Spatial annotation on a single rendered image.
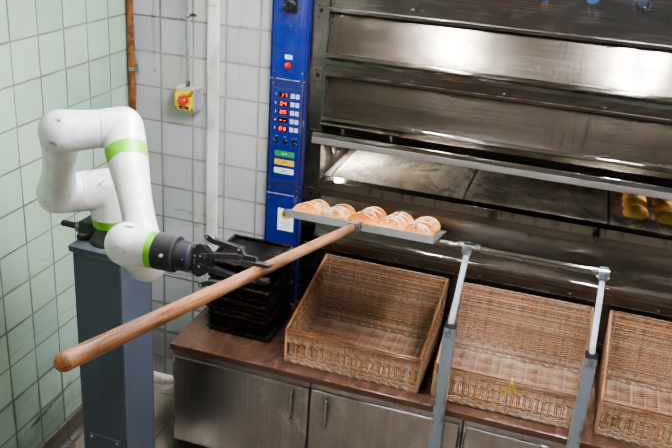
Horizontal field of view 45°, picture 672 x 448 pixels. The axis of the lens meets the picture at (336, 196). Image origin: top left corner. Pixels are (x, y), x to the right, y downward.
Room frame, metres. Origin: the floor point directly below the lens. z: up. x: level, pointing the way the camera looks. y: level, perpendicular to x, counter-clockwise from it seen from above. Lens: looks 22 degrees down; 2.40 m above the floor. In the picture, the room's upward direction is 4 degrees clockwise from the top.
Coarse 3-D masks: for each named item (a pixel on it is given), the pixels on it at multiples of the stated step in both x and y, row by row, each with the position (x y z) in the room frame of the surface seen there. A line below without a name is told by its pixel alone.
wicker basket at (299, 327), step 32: (320, 288) 3.15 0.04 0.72; (352, 288) 3.14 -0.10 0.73; (384, 288) 3.11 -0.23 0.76; (416, 288) 3.07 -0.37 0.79; (320, 320) 3.09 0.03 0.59; (352, 320) 3.10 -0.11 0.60; (384, 320) 3.06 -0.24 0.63; (416, 320) 3.03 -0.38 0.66; (288, 352) 2.76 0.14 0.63; (320, 352) 2.84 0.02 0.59; (352, 352) 2.69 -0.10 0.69; (384, 352) 2.65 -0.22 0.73; (416, 352) 2.89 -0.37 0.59; (384, 384) 2.65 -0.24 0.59; (416, 384) 2.61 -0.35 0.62
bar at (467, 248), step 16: (448, 240) 2.73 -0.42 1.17; (464, 256) 2.69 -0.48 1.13; (512, 256) 2.65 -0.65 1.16; (528, 256) 2.64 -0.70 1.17; (464, 272) 2.64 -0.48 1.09; (592, 272) 2.58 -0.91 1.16; (608, 272) 2.56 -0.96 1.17; (448, 336) 2.48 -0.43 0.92; (592, 336) 2.42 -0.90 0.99; (448, 352) 2.48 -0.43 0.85; (592, 352) 2.38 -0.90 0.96; (448, 368) 2.48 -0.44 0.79; (592, 368) 2.35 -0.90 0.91; (448, 384) 2.51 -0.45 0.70; (576, 400) 2.36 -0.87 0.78; (432, 416) 2.49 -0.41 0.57; (576, 416) 2.35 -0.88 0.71; (432, 432) 2.49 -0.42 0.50; (576, 432) 2.35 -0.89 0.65
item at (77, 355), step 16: (352, 224) 2.57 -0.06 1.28; (320, 240) 2.19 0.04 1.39; (288, 256) 1.91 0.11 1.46; (240, 272) 1.64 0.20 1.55; (256, 272) 1.69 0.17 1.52; (208, 288) 1.46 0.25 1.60; (224, 288) 1.51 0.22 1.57; (176, 304) 1.32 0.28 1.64; (192, 304) 1.37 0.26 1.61; (144, 320) 1.21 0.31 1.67; (160, 320) 1.25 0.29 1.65; (96, 336) 1.09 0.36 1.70; (112, 336) 1.11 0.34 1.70; (128, 336) 1.14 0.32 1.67; (64, 352) 1.00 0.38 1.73; (80, 352) 1.02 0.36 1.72; (96, 352) 1.05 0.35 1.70; (64, 368) 0.99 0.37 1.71
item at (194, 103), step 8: (176, 88) 3.37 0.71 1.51; (184, 88) 3.36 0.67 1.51; (192, 88) 3.37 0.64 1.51; (200, 88) 3.39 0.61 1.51; (176, 96) 3.36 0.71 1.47; (184, 96) 3.35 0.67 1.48; (192, 96) 3.34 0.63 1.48; (200, 96) 3.39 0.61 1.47; (176, 104) 3.36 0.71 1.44; (192, 104) 3.34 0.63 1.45; (200, 104) 3.39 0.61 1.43
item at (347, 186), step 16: (352, 192) 3.21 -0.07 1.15; (368, 192) 3.19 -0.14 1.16; (384, 192) 3.17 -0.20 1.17; (400, 192) 3.17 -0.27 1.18; (416, 192) 3.18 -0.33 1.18; (448, 208) 3.10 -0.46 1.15; (464, 208) 3.08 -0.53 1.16; (480, 208) 3.06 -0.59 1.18; (496, 208) 3.06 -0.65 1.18; (512, 208) 3.08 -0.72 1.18; (528, 224) 3.01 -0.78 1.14; (544, 224) 2.99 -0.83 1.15; (560, 224) 2.97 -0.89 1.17; (576, 224) 2.96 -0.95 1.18; (592, 224) 2.96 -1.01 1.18; (608, 224) 2.98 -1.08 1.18; (624, 240) 2.90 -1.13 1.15; (640, 240) 2.89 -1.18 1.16; (656, 240) 2.87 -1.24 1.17
